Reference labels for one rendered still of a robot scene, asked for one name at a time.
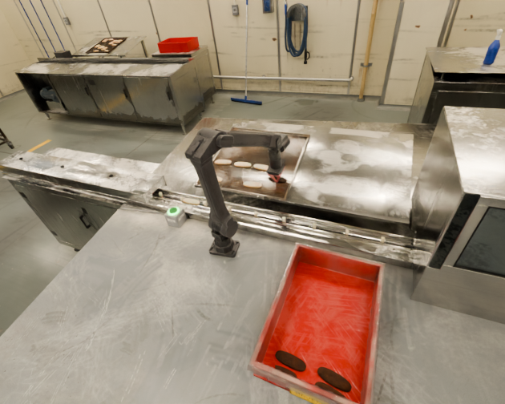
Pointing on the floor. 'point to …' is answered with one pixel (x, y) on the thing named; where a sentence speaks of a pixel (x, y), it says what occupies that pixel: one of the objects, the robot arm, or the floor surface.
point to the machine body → (74, 200)
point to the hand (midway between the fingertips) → (277, 178)
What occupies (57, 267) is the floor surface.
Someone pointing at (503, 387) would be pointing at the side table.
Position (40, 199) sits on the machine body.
